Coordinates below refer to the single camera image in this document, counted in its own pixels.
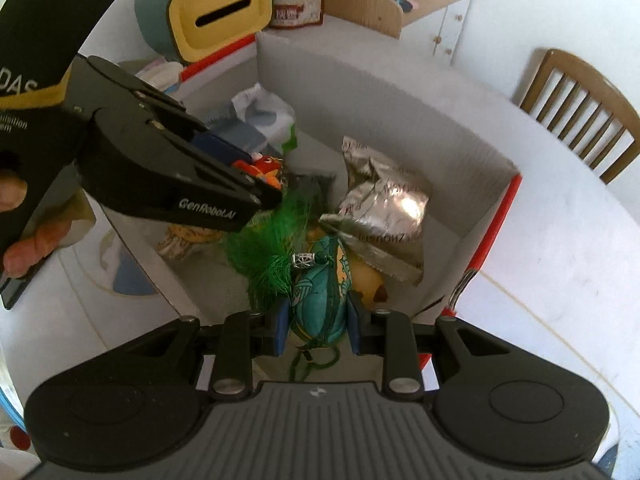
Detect yellow teal tissue box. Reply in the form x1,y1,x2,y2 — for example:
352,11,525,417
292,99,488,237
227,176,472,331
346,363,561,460
134,0,272,64

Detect brown wooden chair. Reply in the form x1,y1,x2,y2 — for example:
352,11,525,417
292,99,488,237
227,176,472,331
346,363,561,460
520,49,639,184

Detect red and white cardboard box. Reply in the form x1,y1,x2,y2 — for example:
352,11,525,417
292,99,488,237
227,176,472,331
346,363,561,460
110,34,518,382

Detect white wooden side cabinet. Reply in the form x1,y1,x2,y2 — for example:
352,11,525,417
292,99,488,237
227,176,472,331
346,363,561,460
324,0,471,65

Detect person's left hand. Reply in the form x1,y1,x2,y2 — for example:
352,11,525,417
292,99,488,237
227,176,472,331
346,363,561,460
1,171,73,278

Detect orange red small toy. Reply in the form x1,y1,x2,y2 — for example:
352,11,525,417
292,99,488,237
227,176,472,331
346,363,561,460
232,154,283,190

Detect silver foil snack bag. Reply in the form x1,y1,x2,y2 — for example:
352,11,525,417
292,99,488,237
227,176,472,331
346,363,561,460
320,136,432,285

